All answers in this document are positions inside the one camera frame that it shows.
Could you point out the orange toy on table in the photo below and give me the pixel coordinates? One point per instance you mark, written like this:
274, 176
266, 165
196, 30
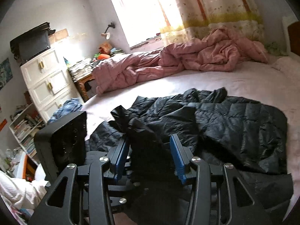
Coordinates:
102, 56

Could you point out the tree print curtain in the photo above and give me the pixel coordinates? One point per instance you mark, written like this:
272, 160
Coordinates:
187, 19

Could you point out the wall mounted lamp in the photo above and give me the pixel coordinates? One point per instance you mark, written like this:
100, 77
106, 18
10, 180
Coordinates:
106, 34

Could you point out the white folded garment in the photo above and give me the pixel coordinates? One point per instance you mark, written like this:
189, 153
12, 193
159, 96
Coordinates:
21, 193

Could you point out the black quilted jacket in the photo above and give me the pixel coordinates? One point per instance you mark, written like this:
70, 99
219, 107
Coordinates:
216, 127

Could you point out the wooden bed headboard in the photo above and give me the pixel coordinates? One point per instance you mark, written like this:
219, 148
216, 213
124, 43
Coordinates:
291, 31

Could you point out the blue plaid garment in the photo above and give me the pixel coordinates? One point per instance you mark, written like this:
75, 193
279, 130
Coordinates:
69, 106

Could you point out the white bookshelf with books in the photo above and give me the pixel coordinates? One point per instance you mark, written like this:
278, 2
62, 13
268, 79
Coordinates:
24, 127

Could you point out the black bag on cabinet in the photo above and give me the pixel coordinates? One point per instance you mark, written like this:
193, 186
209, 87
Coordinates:
32, 43

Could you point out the stack of papers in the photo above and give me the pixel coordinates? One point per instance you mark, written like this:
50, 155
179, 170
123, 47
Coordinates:
80, 69

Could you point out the pink rumpled quilt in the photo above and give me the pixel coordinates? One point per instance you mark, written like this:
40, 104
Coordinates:
220, 51

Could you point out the white drawer cabinet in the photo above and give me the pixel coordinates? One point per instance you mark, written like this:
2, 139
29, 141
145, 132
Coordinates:
49, 83

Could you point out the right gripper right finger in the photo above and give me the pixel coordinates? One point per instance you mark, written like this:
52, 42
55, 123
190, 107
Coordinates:
182, 160

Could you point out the carved wooden side table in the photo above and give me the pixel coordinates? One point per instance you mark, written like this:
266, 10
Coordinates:
80, 85

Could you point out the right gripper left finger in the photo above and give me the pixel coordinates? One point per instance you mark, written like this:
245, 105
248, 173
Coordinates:
117, 158

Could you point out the pale pink bed sheet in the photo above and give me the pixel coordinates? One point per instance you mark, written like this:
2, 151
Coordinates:
274, 84

